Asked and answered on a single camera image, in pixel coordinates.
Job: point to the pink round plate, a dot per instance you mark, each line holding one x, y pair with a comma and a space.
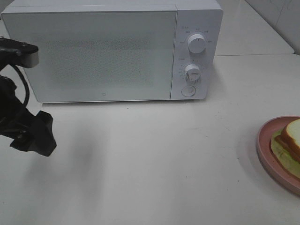
268, 160

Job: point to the white microwave oven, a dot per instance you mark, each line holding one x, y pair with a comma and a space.
192, 16

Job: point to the white microwave door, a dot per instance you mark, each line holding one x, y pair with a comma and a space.
98, 56

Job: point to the round microwave door button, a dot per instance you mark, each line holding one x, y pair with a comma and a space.
188, 91

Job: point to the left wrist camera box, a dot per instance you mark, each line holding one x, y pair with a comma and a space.
17, 53

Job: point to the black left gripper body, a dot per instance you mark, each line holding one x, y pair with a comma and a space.
16, 121

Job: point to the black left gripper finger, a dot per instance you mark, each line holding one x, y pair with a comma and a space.
46, 144

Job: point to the white microwave knob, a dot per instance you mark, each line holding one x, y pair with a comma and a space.
196, 43
192, 72

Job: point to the white bread sandwich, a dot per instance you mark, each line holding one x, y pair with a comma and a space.
285, 145

